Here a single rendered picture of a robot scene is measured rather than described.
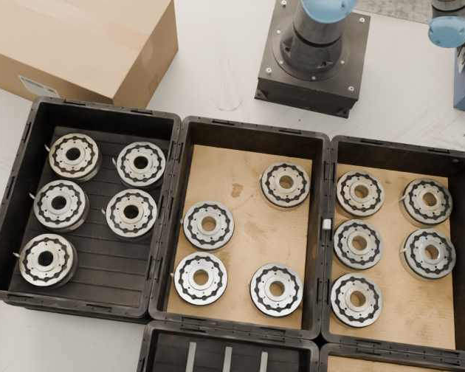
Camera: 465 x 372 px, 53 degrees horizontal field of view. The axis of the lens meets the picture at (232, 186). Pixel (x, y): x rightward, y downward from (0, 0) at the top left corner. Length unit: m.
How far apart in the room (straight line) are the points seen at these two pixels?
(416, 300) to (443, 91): 0.62
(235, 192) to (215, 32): 0.53
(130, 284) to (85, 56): 0.50
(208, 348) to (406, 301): 0.40
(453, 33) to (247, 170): 0.48
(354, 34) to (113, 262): 0.81
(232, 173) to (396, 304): 0.42
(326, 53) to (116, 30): 0.48
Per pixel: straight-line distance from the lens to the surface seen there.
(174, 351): 0.94
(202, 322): 0.84
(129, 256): 0.97
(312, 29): 1.09
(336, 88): 1.19
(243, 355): 0.94
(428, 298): 1.04
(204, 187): 1.00
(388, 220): 1.05
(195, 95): 1.25
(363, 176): 1.03
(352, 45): 1.27
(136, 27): 1.13
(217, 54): 1.32
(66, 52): 1.12
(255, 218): 0.98
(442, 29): 1.02
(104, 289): 0.97
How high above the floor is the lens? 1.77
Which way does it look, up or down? 69 degrees down
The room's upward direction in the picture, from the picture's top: 8 degrees clockwise
